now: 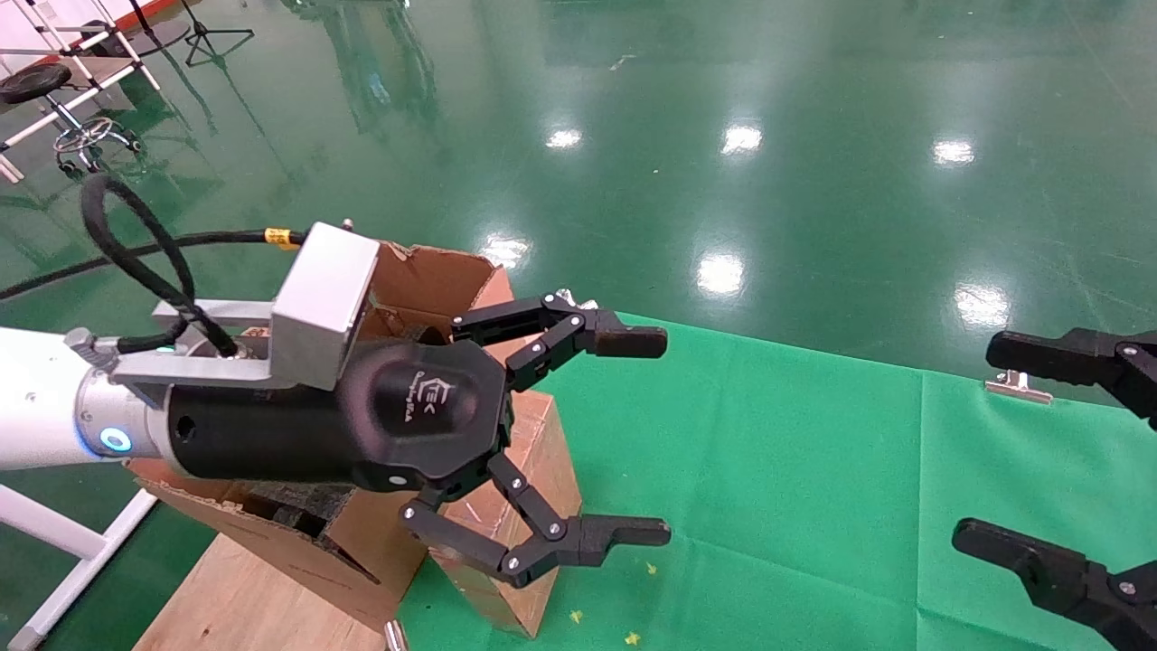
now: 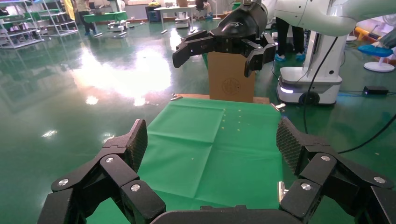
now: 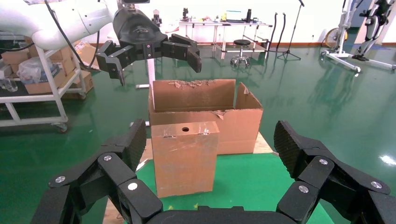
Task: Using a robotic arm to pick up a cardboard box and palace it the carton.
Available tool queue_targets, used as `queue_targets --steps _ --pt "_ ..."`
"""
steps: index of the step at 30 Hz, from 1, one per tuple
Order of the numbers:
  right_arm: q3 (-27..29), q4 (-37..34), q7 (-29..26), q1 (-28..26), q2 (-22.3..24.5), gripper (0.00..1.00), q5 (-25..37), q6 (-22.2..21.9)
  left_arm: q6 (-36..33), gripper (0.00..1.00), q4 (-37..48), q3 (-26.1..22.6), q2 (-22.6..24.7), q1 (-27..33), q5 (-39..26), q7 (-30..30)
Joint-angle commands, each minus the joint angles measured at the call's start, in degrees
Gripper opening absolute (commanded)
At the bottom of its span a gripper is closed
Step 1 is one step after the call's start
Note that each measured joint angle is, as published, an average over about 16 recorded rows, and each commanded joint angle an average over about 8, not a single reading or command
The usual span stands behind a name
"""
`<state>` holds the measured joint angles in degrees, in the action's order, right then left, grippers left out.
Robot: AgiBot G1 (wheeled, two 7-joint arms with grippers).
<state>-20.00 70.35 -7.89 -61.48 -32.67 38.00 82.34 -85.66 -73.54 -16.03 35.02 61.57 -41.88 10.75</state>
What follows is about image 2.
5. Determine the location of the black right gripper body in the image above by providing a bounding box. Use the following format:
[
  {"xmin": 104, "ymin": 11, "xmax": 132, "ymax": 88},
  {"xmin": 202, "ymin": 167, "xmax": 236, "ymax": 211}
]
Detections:
[{"xmin": 213, "ymin": 2, "xmax": 269, "ymax": 56}]

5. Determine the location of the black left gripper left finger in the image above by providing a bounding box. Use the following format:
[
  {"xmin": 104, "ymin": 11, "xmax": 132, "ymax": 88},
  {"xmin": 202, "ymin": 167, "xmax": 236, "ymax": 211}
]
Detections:
[{"xmin": 37, "ymin": 119, "xmax": 167, "ymax": 224}]

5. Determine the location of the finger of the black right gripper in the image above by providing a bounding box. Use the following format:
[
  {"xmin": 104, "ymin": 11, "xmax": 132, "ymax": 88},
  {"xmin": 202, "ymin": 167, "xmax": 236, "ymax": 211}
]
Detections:
[
  {"xmin": 243, "ymin": 32, "xmax": 277, "ymax": 78},
  {"xmin": 172, "ymin": 30, "xmax": 216, "ymax": 69}
]

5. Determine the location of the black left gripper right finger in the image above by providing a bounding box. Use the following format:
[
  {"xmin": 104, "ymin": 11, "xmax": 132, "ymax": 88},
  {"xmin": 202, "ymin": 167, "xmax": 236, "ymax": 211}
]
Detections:
[{"xmin": 276, "ymin": 117, "xmax": 396, "ymax": 224}]

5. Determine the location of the small brown cardboard box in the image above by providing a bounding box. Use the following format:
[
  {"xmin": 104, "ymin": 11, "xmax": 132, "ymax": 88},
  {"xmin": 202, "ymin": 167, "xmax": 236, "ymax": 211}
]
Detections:
[{"xmin": 207, "ymin": 51, "xmax": 256, "ymax": 103}]

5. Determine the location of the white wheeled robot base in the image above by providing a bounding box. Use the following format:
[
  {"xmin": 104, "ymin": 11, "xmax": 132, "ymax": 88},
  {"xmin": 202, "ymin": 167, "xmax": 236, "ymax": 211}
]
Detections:
[{"xmin": 276, "ymin": 31, "xmax": 349, "ymax": 106}]

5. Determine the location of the person in black trousers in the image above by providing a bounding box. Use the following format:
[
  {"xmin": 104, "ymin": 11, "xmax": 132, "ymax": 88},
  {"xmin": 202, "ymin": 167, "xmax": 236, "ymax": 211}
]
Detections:
[{"xmin": 275, "ymin": 17, "xmax": 306, "ymax": 62}]

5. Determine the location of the white desk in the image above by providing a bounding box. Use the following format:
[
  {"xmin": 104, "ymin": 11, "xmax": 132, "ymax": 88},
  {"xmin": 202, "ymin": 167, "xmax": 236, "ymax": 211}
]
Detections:
[{"xmin": 154, "ymin": 4, "xmax": 198, "ymax": 32}]

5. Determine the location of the seated person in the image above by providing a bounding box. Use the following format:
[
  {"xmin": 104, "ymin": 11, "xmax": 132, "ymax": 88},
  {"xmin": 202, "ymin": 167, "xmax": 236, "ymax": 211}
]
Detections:
[{"xmin": 195, "ymin": 0, "xmax": 214, "ymax": 19}]

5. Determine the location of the dark storage cabinet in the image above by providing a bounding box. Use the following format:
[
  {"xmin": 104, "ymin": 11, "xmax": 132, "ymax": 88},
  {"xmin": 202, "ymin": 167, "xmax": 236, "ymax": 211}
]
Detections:
[{"xmin": 145, "ymin": 3, "xmax": 162, "ymax": 23}]

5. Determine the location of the green table cloth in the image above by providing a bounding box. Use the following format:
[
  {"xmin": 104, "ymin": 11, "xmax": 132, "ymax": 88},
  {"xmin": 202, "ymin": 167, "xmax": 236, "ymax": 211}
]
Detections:
[{"xmin": 86, "ymin": 98, "xmax": 291, "ymax": 224}]

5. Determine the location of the green covered table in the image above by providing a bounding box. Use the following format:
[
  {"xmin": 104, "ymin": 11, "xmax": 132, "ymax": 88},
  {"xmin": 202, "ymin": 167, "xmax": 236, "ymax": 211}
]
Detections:
[{"xmin": 83, "ymin": 11, "xmax": 128, "ymax": 32}]

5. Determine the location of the black power adapter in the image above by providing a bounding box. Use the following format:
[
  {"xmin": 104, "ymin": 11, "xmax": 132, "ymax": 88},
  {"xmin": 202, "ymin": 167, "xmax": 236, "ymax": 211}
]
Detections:
[{"xmin": 362, "ymin": 85, "xmax": 389, "ymax": 96}]

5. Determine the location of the blue stool with white base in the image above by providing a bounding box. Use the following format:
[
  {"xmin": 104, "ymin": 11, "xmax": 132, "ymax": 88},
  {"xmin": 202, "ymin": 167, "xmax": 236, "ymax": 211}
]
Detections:
[{"xmin": 357, "ymin": 44, "xmax": 396, "ymax": 73}]

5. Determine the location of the person in light shirt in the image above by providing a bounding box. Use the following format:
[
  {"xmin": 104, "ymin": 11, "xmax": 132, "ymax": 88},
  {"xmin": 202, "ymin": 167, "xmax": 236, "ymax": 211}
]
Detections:
[{"xmin": 75, "ymin": 0, "xmax": 97, "ymax": 35}]

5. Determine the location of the white shelf rack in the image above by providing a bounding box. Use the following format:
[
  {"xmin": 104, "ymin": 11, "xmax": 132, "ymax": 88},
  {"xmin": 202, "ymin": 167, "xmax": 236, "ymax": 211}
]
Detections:
[
  {"xmin": 31, "ymin": 0, "xmax": 79, "ymax": 37},
  {"xmin": 0, "ymin": 0, "xmax": 44, "ymax": 49}
]

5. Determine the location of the black cable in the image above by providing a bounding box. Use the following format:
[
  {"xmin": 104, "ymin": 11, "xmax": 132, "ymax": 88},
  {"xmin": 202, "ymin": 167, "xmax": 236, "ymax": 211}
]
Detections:
[
  {"xmin": 337, "ymin": 113, "xmax": 396, "ymax": 154},
  {"xmin": 302, "ymin": 36, "xmax": 339, "ymax": 135}
]

